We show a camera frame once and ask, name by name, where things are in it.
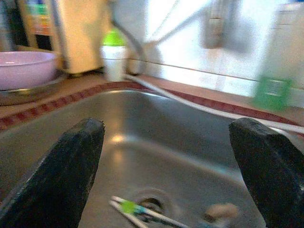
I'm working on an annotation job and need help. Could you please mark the white green training chopsticks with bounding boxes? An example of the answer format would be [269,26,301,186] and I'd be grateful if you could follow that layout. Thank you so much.
[109,195,191,228]

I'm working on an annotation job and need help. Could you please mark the round steel plate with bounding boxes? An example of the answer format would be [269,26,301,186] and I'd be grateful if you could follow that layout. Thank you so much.
[0,77,69,107]

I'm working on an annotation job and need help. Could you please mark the light purple plastic bowl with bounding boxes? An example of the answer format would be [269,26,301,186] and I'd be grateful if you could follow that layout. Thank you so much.
[0,51,59,91]

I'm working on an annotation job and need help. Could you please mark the black ionizer cable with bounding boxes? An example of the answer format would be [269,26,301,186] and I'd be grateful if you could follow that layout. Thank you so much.
[111,20,146,75]

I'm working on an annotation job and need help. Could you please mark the white bottle green cap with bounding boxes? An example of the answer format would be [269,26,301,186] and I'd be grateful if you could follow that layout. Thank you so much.
[101,28,129,83]

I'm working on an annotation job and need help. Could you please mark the green liquid bottle blue cap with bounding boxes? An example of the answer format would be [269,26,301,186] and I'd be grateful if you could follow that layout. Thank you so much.
[251,23,302,113]

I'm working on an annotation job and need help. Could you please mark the stainless steel sink basin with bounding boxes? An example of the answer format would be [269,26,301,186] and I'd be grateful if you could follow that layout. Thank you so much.
[0,89,304,228]

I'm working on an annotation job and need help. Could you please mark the thin white hose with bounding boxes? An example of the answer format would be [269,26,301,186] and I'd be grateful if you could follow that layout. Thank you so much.
[123,73,304,135]

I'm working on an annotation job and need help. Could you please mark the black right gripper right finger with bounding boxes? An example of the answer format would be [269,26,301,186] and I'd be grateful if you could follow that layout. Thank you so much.
[228,117,304,228]

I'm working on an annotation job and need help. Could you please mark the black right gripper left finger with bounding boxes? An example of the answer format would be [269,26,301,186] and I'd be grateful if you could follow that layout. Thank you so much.
[0,118,106,228]

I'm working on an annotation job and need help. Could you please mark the metal faucet pipe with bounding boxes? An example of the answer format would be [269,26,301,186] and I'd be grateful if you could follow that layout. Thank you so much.
[201,0,227,50]

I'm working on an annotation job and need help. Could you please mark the beige water ionizer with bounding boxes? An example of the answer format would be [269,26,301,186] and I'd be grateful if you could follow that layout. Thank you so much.
[14,0,112,75]

